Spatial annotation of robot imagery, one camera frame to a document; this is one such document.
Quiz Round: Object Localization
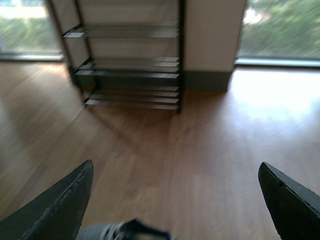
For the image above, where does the black metal shoe rack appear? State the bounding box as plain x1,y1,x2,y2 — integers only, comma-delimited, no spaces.
45,0,186,112

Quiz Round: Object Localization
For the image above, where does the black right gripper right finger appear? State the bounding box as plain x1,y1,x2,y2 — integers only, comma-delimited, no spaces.
258,162,320,240

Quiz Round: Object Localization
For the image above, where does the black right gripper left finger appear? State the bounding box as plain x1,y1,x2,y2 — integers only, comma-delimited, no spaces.
0,160,94,240

